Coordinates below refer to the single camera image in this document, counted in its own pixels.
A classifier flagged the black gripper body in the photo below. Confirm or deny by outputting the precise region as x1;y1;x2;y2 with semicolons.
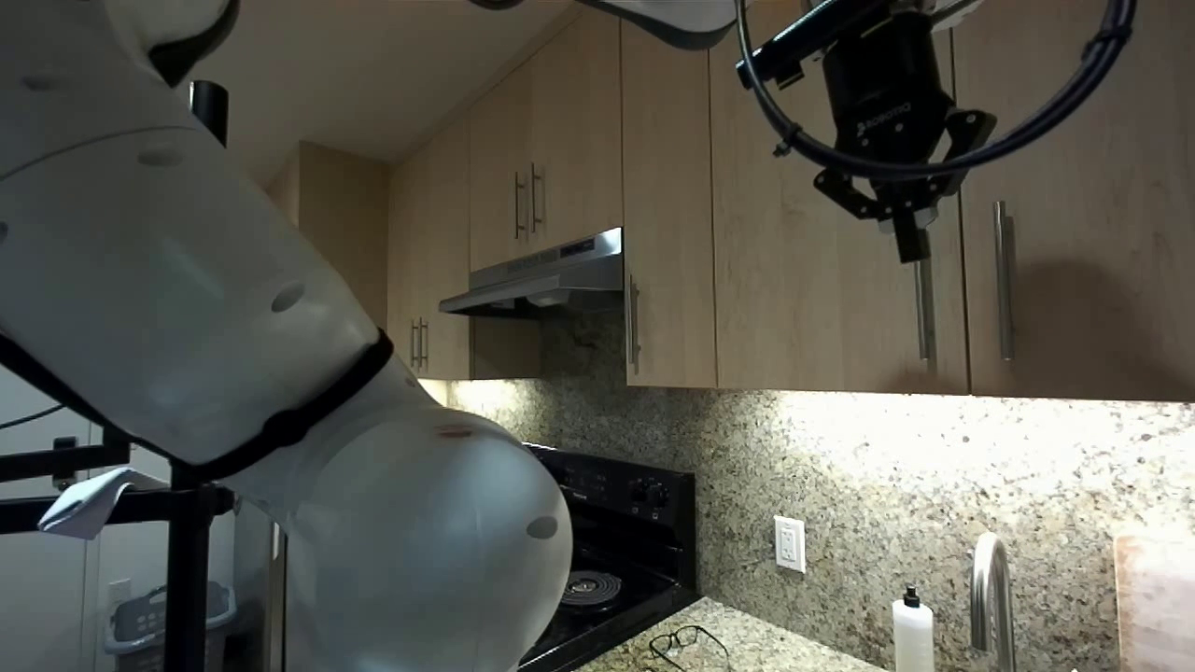
818;6;955;178

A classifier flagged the wooden cupboard door white inside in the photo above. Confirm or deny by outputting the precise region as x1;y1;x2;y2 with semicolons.
962;0;1195;403

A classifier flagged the wooden cabinet door above hood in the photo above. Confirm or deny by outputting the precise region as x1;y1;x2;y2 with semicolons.
528;14;626;245
462;70;535;272

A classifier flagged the stainless range hood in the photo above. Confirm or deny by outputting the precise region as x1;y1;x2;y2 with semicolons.
436;225;626;319

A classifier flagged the black stove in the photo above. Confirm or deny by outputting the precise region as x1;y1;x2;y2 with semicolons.
515;443;702;670

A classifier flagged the silver curved faucet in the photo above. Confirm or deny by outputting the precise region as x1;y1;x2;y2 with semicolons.
968;529;1021;672

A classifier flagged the white soap bottle black cap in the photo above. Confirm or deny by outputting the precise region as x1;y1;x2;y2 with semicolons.
890;585;937;672

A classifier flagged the clear glass lid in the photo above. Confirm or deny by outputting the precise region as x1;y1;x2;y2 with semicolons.
645;622;741;672

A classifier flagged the wooden cutting board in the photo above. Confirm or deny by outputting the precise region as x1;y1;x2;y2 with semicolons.
1108;529;1195;672

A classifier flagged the tall wooden cabinet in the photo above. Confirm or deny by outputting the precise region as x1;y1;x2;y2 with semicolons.
295;142;393;334

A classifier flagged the silver vertical bar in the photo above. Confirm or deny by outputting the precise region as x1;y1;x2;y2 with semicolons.
256;520;291;672

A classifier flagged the white paper tag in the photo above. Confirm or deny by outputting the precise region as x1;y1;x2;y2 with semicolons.
35;462;173;542

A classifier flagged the grey laundry basket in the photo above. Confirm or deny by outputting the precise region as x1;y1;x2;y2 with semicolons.
105;578;239;661

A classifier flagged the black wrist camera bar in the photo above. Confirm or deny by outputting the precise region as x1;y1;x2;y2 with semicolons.
733;0;891;91

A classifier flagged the silver bar door handle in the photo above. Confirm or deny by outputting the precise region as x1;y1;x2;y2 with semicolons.
912;254;942;366
622;272;645;376

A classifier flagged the silver handle of pushed door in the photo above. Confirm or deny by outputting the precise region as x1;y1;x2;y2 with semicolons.
991;198;1021;366

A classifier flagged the white wall outlet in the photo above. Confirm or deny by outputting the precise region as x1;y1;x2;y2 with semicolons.
768;512;810;578

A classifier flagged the wooden wall cabinet beside hood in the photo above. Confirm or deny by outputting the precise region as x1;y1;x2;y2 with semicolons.
385;117;476;381

